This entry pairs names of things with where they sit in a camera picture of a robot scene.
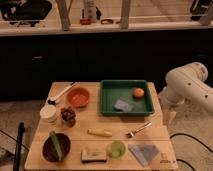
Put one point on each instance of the small green cup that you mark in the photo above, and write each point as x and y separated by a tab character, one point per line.
117	149

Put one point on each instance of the orange fruit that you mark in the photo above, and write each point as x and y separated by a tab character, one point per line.
138	93

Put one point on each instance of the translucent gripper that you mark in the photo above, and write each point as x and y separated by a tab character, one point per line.
168	116

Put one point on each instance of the red tape roll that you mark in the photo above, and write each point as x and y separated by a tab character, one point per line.
85	21

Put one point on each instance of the white handled brush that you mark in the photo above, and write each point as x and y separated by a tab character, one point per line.
55	99

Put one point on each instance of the dark brown bowl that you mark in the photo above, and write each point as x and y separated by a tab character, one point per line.
49	152

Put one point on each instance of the green cucumber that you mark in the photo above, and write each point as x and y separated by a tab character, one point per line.
56	144

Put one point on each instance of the red bowl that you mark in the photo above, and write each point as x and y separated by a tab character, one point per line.
78	97

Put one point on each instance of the grey folded cloth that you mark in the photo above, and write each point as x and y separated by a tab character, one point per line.
144	153

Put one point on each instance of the white cylindrical container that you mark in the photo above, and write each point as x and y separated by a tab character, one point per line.
48	113

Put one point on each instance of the silver fork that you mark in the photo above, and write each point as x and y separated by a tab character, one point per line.
134	132

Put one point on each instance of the grey sponge in tray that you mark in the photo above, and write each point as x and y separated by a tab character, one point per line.
122	106

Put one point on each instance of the yellow banana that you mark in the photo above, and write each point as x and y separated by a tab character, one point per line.
99	132

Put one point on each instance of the black pole at left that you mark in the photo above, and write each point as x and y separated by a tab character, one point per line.
17	157

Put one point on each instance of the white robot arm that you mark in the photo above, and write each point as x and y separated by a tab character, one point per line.
185	82

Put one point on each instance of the brown wooden block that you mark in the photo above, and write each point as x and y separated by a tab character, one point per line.
93	155

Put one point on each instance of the black office chair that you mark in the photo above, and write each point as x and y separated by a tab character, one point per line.
30	12

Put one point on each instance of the green plastic tray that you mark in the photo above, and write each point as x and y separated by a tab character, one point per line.
112	91

